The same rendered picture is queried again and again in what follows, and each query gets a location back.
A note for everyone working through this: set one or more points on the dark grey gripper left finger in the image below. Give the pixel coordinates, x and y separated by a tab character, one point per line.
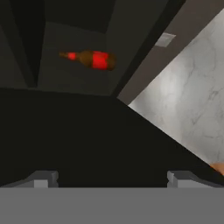
43	178

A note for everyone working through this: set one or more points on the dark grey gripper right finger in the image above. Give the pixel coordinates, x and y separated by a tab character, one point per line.
182	179

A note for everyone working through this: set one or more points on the black cabinet door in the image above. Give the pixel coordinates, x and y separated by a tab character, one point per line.
87	137

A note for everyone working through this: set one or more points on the brown beer bottle red label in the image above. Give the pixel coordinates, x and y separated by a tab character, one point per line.
99	60

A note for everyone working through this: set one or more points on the dark grey cabinet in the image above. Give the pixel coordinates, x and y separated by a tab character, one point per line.
73	32

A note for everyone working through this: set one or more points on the orange round object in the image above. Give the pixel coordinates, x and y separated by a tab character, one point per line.
218	168

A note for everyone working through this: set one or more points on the small grey square plate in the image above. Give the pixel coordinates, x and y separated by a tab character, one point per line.
165	40

